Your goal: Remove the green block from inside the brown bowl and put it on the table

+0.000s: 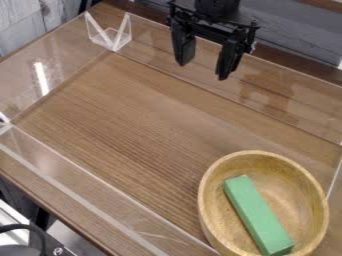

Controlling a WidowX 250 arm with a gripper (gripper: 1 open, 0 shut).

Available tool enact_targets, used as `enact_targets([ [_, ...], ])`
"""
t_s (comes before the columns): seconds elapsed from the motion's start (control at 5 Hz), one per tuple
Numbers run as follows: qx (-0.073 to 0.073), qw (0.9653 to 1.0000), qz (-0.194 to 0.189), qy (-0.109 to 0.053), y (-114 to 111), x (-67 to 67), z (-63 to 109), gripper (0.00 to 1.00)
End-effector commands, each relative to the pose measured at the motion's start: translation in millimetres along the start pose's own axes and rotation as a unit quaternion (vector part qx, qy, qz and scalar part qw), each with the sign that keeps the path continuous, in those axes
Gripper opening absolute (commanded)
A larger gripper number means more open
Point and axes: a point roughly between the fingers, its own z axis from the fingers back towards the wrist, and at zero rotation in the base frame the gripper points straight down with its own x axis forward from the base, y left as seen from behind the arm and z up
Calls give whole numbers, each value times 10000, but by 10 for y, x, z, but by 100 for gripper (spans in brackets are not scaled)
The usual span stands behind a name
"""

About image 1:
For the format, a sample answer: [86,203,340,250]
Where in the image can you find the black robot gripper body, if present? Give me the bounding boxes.
[169,0,261,53]

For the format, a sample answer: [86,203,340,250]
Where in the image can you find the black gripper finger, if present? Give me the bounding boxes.
[215,39,243,80]
[171,20,197,66]

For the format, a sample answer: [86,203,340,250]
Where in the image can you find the green rectangular block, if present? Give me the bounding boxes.
[223,175,294,256]

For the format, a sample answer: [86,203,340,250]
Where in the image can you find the brown wooden bowl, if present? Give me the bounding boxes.
[197,150,329,256]

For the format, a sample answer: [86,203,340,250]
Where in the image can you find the clear acrylic tray walls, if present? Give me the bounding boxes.
[0,10,342,256]

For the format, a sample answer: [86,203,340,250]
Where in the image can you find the black cable lower left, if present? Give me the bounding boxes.
[0,223,48,256]

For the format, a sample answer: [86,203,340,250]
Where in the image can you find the black metal bracket with screw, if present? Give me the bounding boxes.
[46,239,78,256]

